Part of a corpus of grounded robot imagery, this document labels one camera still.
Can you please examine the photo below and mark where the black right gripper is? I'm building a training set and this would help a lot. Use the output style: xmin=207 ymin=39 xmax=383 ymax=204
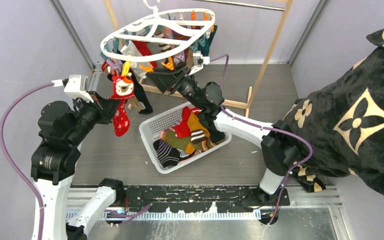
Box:
xmin=145 ymin=62 xmax=205 ymax=111

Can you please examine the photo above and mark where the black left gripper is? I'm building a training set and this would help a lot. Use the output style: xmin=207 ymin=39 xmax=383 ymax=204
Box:
xmin=68 ymin=89 xmax=121 ymax=144

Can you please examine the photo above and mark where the orange clip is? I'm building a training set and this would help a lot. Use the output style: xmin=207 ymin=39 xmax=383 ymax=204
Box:
xmin=139 ymin=62 xmax=154 ymax=73
xmin=120 ymin=61 xmax=131 ymax=77
xmin=161 ymin=56 xmax=175 ymax=71

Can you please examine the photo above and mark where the red snowflake sock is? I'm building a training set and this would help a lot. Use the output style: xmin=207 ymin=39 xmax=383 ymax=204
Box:
xmin=109 ymin=73 xmax=135 ymax=137

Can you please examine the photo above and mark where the brown sock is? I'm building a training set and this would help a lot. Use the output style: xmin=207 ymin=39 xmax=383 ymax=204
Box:
xmin=127 ymin=96 xmax=146 ymax=112

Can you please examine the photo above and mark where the white oval clip hanger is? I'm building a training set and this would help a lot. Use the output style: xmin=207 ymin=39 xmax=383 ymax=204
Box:
xmin=99 ymin=0 xmax=216 ymax=63

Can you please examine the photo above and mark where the red penguin sock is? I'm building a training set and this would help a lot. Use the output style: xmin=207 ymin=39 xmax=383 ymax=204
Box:
xmin=172 ymin=106 xmax=201 ymax=138

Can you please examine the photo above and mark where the mustard yellow brown-cuffed sock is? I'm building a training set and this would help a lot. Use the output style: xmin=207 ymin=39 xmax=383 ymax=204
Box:
xmin=187 ymin=112 xmax=210 ymax=144

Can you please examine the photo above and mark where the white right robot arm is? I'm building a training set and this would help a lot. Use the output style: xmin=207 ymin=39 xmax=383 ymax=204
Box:
xmin=146 ymin=66 xmax=300 ymax=206

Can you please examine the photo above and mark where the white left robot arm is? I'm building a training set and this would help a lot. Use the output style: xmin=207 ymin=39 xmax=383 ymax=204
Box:
xmin=31 ymin=92 xmax=127 ymax=240

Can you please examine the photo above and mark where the purple clip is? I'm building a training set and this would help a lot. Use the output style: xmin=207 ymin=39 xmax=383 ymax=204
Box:
xmin=105 ymin=59 xmax=122 ymax=76

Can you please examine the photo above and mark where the navy blue patterned sock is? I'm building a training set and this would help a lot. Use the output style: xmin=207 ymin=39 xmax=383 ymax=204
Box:
xmin=130 ymin=72 xmax=153 ymax=114

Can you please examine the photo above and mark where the dark green sock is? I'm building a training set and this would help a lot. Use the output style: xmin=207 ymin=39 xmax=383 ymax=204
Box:
xmin=198 ymin=25 xmax=218 ymax=57

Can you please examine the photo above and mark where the red white sock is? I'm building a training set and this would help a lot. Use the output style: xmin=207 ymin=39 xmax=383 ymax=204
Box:
xmin=121 ymin=40 xmax=158 ymax=77

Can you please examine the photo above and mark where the white plastic basket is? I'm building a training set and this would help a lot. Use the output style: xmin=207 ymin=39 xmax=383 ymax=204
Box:
xmin=139 ymin=103 xmax=232 ymax=174

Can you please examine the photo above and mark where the olive green sock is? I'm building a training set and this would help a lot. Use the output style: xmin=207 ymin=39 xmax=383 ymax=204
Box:
xmin=161 ymin=129 xmax=216 ymax=154

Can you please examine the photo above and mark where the black white striped sock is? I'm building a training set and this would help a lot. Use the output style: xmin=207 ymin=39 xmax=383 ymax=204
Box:
xmin=153 ymin=139 xmax=191 ymax=168

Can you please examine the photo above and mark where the metal rack rod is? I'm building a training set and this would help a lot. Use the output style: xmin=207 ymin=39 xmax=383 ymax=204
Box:
xmin=194 ymin=0 xmax=286 ymax=12

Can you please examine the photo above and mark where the black floral plush blanket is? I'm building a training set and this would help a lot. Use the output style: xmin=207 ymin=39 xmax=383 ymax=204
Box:
xmin=283 ymin=28 xmax=384 ymax=196

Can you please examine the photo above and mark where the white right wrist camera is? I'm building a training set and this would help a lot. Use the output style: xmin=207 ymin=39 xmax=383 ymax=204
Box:
xmin=189 ymin=51 xmax=210 ymax=76

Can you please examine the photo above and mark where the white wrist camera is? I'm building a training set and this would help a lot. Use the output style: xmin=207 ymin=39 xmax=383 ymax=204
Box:
xmin=51 ymin=74 xmax=94 ymax=103
xmin=189 ymin=51 xmax=210 ymax=76

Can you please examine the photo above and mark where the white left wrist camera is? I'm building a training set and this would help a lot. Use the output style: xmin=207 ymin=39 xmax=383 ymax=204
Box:
xmin=51 ymin=74 xmax=94 ymax=103

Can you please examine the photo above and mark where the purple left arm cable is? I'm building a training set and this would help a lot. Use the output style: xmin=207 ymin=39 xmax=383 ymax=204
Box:
xmin=0 ymin=82 xmax=67 ymax=240

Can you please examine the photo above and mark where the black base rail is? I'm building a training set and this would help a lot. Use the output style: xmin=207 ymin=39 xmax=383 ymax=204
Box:
xmin=111 ymin=185 xmax=291 ymax=214

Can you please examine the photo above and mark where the wooden drying rack frame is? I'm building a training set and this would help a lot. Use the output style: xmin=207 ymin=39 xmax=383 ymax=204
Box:
xmin=101 ymin=0 xmax=293 ymax=115

